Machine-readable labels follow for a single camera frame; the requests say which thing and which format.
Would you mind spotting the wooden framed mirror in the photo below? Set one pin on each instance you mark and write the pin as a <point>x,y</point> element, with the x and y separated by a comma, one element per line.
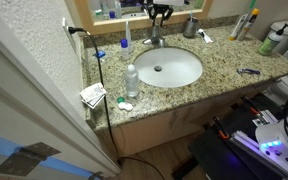
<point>124,26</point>

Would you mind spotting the slim white tube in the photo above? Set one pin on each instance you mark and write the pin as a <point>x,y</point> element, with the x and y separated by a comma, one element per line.
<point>128,35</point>

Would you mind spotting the chrome tap with lever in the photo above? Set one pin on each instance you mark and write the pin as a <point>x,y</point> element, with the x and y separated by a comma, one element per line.
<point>155,38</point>

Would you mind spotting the toothbrush in cup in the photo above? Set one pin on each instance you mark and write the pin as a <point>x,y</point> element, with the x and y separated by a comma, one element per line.
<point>190,16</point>

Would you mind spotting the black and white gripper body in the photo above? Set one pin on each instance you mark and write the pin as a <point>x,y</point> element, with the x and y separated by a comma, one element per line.
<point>165,2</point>

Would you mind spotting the metal sink drain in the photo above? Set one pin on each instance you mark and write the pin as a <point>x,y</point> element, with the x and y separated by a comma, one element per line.
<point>157,68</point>

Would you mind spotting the white green contact lens case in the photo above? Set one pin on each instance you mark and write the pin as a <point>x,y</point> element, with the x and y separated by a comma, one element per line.
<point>124,106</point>

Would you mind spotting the white wall outlet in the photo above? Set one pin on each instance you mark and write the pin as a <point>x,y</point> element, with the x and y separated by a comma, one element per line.
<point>69,35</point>

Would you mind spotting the white oval sink basin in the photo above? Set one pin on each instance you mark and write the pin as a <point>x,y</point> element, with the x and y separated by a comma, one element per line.
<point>174,68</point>

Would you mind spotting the green soap pump bottle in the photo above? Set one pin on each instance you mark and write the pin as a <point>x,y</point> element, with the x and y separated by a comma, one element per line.
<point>269,43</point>

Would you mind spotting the long aluminium rail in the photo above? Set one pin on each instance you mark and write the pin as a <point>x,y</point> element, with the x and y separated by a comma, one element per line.
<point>247,141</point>

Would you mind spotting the short aluminium bracket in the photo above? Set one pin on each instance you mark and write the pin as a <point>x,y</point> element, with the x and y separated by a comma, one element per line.
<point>264,117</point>

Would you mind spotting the folded paper packet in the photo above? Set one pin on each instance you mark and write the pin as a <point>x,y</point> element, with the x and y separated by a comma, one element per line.
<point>92,95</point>

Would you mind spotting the metal cup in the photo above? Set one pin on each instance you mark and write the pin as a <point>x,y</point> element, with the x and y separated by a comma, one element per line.
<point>190,29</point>

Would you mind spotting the small white bottle blue cap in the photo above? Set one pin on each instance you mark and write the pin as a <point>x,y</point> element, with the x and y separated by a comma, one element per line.
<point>124,50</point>

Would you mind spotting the white door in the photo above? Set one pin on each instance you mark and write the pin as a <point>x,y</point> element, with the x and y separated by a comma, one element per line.
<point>20,110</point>

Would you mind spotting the green white toothbrush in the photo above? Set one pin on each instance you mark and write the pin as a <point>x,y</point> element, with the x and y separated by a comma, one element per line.
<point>247,18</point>

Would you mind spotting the black orange clamp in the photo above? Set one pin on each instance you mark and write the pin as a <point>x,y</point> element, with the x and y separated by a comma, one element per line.
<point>221,129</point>
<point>250,106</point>

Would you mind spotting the white tube with yellow cap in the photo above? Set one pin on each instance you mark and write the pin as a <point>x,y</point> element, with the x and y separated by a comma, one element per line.
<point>238,28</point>

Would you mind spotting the wooden vanity cabinet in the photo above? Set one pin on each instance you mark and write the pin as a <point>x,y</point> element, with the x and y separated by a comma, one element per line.
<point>150,130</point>

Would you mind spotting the metal door hinge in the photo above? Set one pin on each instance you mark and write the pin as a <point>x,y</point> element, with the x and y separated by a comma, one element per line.
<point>25,159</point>

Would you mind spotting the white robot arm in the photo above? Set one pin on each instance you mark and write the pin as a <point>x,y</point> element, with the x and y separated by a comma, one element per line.
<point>277,140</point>

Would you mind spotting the clear bottle with white cap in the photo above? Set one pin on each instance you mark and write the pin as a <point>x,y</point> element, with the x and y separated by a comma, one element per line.
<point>131,82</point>

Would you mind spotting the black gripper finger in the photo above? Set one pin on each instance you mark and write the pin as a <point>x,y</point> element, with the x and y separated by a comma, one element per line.
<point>153,16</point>
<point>165,16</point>

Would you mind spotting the small blue object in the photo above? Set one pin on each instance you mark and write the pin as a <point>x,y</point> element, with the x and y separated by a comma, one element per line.
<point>100,54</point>

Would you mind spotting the black robot cart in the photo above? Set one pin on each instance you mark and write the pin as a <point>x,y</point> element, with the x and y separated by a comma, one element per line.
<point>214,156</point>

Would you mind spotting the white toothpaste tube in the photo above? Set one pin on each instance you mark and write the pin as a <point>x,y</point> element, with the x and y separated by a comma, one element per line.
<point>204,36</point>

